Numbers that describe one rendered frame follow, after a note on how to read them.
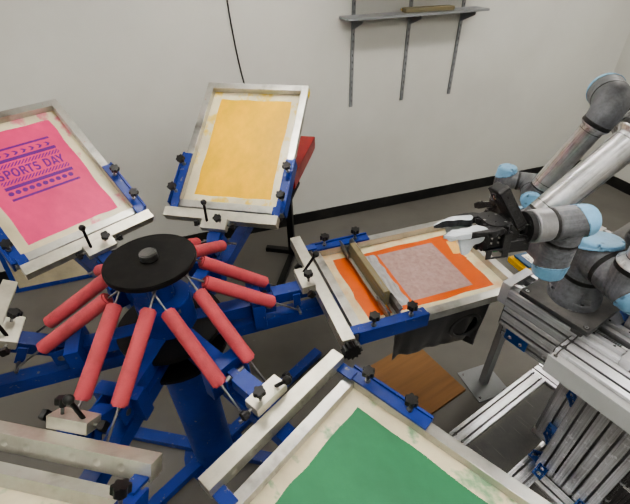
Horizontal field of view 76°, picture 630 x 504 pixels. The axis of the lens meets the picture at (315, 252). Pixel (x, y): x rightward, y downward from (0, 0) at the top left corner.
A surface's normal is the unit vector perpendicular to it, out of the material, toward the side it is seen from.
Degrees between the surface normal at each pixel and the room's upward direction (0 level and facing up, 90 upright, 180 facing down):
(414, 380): 0
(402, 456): 0
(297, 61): 90
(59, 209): 32
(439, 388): 0
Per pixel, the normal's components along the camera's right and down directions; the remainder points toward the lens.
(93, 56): 0.32, 0.57
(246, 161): -0.12, -0.37
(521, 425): -0.02, -0.80
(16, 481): -0.18, 0.08
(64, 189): 0.38, -0.47
